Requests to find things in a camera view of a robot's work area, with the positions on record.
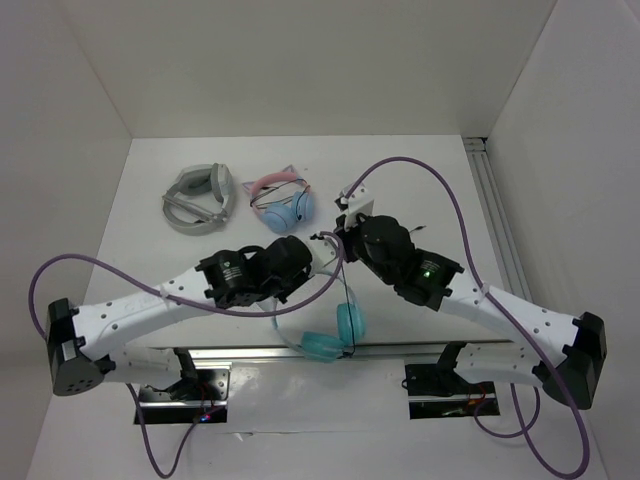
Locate black headphone audio cable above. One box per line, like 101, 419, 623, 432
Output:
339, 224, 427, 360

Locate teal white cat-ear headphones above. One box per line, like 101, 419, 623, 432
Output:
269, 267, 366, 362

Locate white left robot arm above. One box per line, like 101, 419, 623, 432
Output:
46, 236, 314, 400

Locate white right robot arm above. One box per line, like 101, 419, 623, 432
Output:
335, 214, 607, 410

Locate pink blue cat-ear headphones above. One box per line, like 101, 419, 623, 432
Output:
241, 165, 315, 234

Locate grey over-ear headphones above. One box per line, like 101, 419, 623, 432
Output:
162, 163, 236, 236

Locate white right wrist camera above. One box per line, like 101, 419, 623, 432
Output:
334, 183, 374, 231

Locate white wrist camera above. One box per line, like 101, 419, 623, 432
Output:
334, 183, 374, 231
304, 232, 344, 276

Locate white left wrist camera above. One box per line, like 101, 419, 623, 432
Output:
304, 232, 344, 276

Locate aluminium mounting rail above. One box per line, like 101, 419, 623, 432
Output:
186, 341, 463, 365

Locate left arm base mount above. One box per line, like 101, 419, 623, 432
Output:
137, 348, 231, 425

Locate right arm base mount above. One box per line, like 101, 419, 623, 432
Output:
401, 344, 500, 420

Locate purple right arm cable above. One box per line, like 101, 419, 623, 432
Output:
347, 156, 592, 477

